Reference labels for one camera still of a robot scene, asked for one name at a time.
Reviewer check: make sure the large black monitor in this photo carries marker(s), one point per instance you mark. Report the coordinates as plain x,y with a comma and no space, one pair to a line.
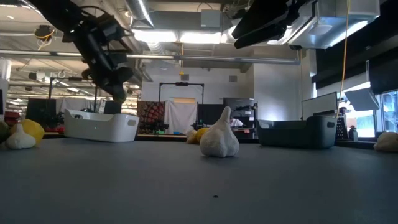
40,107

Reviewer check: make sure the small black monitor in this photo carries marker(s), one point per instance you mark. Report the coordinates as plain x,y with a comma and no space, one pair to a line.
112,107

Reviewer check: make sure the yellow lemon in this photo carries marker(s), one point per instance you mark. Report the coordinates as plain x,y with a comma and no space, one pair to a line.
32,128
201,133

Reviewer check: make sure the white plastic basket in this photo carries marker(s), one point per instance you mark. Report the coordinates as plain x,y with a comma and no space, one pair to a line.
99,129

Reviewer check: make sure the black stand frame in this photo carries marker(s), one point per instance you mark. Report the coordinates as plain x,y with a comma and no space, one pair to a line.
75,79

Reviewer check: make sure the grey table mat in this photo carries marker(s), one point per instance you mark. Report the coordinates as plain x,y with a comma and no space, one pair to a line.
186,186

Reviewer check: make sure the background black robot arm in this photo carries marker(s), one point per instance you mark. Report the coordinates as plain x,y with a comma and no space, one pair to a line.
199,125
157,127

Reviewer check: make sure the white garlic bulb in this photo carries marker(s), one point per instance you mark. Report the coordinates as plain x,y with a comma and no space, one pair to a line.
20,140
189,137
387,142
219,140

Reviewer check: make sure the teal plastic basket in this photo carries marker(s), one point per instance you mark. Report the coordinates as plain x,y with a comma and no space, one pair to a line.
295,137

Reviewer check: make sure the silver spiral air duct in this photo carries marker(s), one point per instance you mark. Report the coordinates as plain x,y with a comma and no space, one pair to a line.
140,12

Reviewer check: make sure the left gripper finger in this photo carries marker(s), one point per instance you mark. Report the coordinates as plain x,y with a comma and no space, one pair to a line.
107,83
126,77

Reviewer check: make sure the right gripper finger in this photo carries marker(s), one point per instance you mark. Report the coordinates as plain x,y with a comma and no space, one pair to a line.
261,36
261,18

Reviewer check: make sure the person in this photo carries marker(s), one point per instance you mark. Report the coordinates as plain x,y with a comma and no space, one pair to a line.
236,122

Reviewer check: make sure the white board panel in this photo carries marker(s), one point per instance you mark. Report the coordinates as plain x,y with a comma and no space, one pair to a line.
320,105

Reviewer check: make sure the black wall panel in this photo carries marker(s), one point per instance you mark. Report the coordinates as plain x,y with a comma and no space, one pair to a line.
384,74

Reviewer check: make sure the ceiling light panel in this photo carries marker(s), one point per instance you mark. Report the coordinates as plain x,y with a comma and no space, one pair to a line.
199,38
155,36

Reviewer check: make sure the white column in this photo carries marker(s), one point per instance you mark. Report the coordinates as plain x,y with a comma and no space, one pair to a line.
4,93

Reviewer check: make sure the dark bottle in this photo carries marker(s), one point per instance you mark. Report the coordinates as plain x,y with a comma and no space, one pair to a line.
353,134

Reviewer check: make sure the green lime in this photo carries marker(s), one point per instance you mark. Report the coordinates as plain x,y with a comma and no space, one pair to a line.
3,130
119,96

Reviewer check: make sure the white hanging cloth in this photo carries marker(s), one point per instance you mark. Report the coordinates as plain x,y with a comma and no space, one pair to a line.
180,118

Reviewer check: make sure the patterned red tapestry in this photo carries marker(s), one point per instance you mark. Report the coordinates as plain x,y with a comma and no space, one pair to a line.
150,113

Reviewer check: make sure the black gantry frame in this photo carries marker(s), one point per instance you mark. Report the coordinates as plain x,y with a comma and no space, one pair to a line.
182,84

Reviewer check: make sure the rectangular silver air duct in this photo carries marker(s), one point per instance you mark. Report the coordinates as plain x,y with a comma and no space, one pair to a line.
342,25

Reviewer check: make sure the horizontal metal pipe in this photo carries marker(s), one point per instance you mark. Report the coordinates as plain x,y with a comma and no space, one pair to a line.
202,58

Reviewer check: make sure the grey ceiling box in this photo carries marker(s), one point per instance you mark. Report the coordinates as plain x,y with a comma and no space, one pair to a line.
211,18

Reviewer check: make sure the black mesh grater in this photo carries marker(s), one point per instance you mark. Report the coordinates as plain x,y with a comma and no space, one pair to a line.
342,129

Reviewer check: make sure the grey tilted panel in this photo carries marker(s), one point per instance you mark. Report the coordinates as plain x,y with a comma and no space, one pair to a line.
362,99

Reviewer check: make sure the black shelf unit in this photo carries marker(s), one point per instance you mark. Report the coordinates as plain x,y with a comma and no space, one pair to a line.
244,104

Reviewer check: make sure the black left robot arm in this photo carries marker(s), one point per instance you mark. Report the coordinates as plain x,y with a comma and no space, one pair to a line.
53,11

